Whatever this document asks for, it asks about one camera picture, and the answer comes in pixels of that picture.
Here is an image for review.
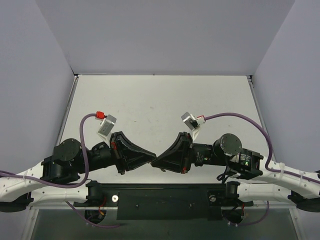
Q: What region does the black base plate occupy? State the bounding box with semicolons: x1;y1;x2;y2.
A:
75;181;254;221

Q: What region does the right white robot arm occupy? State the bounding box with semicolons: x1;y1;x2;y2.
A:
151;132;320;213

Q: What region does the aluminium frame rail right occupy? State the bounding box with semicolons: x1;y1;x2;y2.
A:
246;75;269;157

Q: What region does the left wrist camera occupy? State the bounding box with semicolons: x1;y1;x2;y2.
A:
97;114;117;144

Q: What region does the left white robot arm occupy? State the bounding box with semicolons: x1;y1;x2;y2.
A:
0;131;156;213

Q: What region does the aluminium frame rail left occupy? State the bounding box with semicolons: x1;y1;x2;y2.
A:
29;74;79;208

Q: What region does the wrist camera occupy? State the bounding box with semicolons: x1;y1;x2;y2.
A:
97;114;117;144
181;112;206;141

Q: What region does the aluminium frame rail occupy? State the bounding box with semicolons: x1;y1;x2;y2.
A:
29;74;79;208
246;75;269;157

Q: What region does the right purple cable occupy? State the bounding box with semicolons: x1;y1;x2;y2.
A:
202;112;320;181

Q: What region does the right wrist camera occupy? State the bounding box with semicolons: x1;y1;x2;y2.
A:
181;112;206;141

